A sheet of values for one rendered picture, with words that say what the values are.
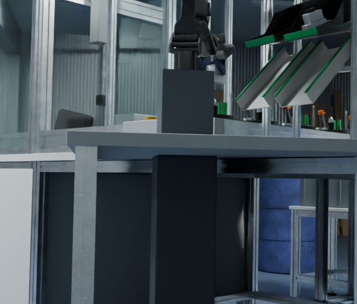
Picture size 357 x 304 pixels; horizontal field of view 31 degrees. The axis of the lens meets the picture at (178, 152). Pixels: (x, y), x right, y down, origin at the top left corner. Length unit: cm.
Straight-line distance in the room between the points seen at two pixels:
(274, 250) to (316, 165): 392
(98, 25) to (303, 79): 144
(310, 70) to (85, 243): 101
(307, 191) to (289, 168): 250
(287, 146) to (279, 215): 417
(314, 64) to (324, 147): 70
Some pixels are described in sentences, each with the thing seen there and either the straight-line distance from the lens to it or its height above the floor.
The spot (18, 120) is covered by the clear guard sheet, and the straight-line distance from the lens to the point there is 286.
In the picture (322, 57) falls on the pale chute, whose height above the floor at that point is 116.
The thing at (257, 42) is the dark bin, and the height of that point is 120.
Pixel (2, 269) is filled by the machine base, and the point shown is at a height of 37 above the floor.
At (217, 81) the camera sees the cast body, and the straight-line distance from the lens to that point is 223.
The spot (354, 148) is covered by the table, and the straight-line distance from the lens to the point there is 143.
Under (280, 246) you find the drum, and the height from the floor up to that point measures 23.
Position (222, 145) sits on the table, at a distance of 135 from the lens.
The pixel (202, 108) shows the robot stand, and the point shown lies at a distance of 174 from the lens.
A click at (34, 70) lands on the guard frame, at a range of 277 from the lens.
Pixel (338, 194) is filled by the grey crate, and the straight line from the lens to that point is 411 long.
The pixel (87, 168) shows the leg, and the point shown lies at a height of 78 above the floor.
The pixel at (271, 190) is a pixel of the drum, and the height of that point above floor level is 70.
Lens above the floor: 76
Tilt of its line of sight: 3 degrees up
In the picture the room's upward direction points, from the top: 1 degrees clockwise
